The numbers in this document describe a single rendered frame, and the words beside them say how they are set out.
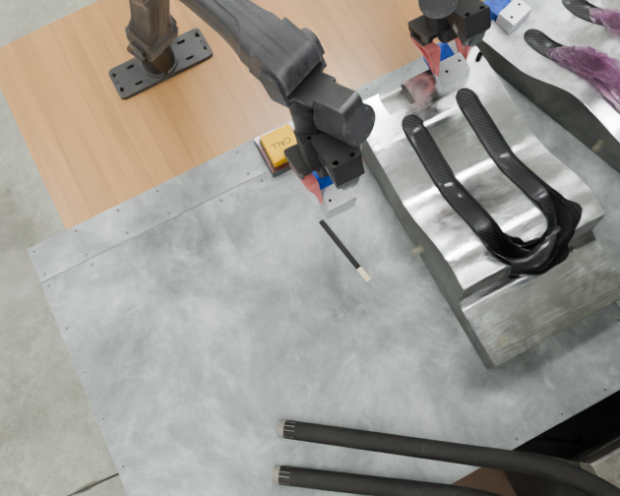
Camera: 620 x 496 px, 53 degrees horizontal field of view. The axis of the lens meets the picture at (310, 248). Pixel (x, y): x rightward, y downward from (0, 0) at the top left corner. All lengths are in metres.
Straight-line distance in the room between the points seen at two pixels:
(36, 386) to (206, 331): 1.04
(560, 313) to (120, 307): 0.75
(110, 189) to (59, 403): 0.97
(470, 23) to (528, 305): 0.45
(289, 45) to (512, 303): 0.56
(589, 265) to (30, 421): 1.59
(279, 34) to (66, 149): 0.60
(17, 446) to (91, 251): 1.01
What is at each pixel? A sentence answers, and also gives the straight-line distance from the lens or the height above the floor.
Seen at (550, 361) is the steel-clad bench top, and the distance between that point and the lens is 1.15.
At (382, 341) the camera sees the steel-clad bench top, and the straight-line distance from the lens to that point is 1.10.
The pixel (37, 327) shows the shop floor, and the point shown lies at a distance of 2.11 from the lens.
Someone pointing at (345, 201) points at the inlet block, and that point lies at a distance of 0.98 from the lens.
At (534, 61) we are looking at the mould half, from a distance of 1.26.
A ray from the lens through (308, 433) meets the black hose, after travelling 1.05.
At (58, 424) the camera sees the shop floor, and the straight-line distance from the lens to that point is 2.05.
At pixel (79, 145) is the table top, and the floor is 0.80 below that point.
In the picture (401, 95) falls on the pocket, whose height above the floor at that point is 0.86.
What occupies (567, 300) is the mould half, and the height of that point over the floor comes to 0.86.
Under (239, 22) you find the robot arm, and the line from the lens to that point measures 0.83.
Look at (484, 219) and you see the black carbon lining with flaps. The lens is 1.05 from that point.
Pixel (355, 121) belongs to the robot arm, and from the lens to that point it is 0.81.
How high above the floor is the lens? 1.89
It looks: 75 degrees down
